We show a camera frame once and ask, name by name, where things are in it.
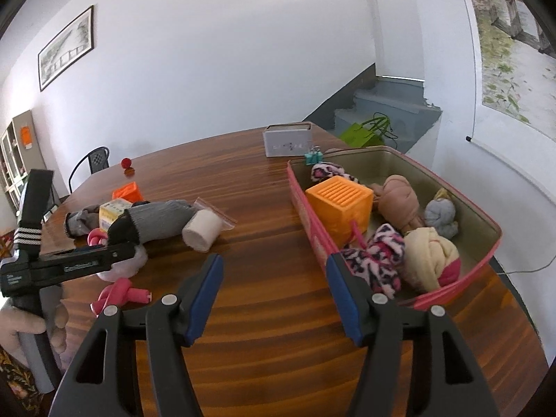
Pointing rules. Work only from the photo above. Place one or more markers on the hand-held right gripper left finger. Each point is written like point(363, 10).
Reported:
point(204, 299)

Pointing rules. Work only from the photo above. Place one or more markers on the orange duck cube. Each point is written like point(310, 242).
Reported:
point(339, 208)

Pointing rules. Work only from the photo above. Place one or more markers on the framed wall picture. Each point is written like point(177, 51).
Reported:
point(65, 47)

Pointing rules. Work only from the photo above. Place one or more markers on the wooden desktop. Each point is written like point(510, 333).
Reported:
point(260, 269)

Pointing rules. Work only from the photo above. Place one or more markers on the white sock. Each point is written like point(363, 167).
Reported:
point(200, 230)

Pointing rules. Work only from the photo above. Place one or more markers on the grey knotted sock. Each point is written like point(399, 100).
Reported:
point(441, 217)

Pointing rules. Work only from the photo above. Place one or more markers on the cream and pink sock ball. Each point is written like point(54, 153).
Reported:
point(428, 252)

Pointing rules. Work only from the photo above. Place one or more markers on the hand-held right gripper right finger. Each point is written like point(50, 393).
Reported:
point(343, 295)

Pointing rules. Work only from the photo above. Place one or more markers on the grey sock with dark cuff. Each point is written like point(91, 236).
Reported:
point(82, 219)

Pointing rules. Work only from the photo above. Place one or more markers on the pink tin box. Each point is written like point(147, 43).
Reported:
point(478, 234)

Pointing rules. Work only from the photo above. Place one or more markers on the small red toy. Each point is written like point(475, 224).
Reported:
point(127, 163)

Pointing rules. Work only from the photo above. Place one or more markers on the grey staircase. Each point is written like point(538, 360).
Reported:
point(382, 100)

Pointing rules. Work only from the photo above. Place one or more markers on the yellow box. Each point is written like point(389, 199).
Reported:
point(113, 215)

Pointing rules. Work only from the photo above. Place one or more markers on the small orange cube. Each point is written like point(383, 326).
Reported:
point(128, 192)

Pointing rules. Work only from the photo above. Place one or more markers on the grey glass-door cabinet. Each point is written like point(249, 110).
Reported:
point(13, 156)

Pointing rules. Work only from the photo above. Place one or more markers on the grey and black sock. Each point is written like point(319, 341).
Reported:
point(160, 221)

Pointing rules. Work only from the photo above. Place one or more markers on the white tissue box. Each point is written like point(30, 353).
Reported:
point(286, 143)

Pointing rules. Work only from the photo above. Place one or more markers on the beige knotted stocking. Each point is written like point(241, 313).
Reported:
point(397, 200)

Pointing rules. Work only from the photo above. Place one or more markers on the pale fluffy sock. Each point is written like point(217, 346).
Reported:
point(130, 269)

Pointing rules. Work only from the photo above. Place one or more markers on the teal binder clip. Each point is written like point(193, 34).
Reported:
point(313, 158)

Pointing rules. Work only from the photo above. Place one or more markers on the green bag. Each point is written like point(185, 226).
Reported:
point(360, 134)

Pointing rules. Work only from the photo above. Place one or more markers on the floral patterned clothing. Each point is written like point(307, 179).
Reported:
point(13, 382)

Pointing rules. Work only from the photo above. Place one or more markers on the person's left hand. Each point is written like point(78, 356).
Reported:
point(21, 321)

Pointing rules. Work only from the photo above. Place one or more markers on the black metal chair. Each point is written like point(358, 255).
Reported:
point(99, 158)

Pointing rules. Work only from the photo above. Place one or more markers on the wall scroll painting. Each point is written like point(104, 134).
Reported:
point(512, 52)

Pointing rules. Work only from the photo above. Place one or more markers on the pink leopard print sock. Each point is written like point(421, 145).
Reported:
point(325, 171)
point(382, 256)

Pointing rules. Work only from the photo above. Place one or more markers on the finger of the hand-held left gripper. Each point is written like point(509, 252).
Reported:
point(119, 254)

